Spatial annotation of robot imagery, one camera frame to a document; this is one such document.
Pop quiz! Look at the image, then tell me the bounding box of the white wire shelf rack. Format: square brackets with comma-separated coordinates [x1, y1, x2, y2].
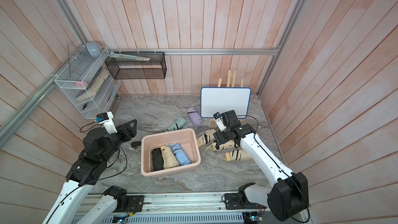
[55, 45, 121, 119]

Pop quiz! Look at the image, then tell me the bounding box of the blue umbrella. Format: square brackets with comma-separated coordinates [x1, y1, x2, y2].
[169, 144, 192, 166]

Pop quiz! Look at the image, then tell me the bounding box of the book on wire shelf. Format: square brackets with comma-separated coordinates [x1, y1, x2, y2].
[76, 67, 109, 102]

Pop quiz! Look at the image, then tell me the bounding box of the beige umbrella black band middle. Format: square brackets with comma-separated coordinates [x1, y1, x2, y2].
[211, 140, 239, 151]

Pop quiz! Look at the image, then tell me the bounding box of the beige umbrella black stripes small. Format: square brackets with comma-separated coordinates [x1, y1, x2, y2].
[197, 129, 216, 147]

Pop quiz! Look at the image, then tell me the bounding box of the beige striped umbrella right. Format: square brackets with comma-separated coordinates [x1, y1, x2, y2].
[224, 149, 252, 162]

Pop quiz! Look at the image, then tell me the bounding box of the plain beige umbrella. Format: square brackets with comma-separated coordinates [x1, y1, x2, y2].
[161, 146, 180, 170]

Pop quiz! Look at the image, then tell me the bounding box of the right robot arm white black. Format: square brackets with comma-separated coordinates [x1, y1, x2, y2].
[214, 111, 309, 222]

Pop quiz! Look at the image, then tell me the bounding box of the whiteboard blue frame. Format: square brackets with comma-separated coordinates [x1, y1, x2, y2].
[200, 87, 251, 118]

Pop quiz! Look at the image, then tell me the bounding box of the green flat item on basket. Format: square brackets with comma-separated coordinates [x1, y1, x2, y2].
[108, 52, 150, 62]

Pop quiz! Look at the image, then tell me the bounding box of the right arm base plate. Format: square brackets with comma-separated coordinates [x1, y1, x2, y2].
[221, 192, 267, 210]

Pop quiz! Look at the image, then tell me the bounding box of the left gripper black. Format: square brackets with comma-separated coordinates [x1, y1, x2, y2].
[101, 119, 138, 162]

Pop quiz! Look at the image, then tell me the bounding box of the pink plastic storage box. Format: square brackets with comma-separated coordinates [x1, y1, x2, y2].
[141, 129, 201, 177]

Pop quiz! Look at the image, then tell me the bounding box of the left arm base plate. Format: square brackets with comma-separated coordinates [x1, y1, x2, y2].
[114, 195, 145, 214]

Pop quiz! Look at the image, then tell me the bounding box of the green folded umbrella upper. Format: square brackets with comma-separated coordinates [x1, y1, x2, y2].
[167, 117, 187, 132]

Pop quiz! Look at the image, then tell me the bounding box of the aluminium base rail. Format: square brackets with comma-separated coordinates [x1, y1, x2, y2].
[71, 191, 280, 224]

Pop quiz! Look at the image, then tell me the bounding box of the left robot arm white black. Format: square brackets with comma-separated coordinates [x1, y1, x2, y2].
[44, 118, 137, 224]

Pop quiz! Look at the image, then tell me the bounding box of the purple folded umbrella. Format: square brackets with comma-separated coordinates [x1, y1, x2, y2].
[187, 107, 203, 127]

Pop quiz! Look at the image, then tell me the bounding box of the black mesh wall basket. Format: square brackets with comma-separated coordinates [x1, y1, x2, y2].
[105, 51, 167, 79]

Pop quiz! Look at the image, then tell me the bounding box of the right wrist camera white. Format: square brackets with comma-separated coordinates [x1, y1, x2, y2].
[214, 112, 227, 132]

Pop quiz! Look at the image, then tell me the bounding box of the grey round speaker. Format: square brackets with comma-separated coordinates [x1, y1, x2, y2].
[85, 41, 102, 59]

